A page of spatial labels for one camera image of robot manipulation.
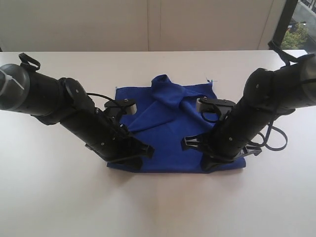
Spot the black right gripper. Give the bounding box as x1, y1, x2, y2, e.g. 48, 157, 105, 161
181, 118, 262, 172

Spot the blue terry towel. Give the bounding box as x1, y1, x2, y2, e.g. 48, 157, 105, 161
106, 74, 247, 173

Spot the green tree outside window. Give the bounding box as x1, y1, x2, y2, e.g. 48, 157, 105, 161
281, 22, 308, 50

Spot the black window frame post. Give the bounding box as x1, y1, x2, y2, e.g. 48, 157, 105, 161
272, 0, 298, 47

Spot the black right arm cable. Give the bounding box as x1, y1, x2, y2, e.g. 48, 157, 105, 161
261, 123, 288, 151

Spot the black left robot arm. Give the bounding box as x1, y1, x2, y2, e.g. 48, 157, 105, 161
0, 53, 154, 170

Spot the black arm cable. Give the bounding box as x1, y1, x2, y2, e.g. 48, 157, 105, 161
261, 123, 288, 151
86, 92, 117, 102

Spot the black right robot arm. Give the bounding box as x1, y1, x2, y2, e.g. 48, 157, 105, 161
181, 54, 316, 171

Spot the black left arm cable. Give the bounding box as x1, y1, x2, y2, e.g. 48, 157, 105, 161
86, 92, 117, 102

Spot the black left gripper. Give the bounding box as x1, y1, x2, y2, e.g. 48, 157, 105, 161
85, 111, 155, 171

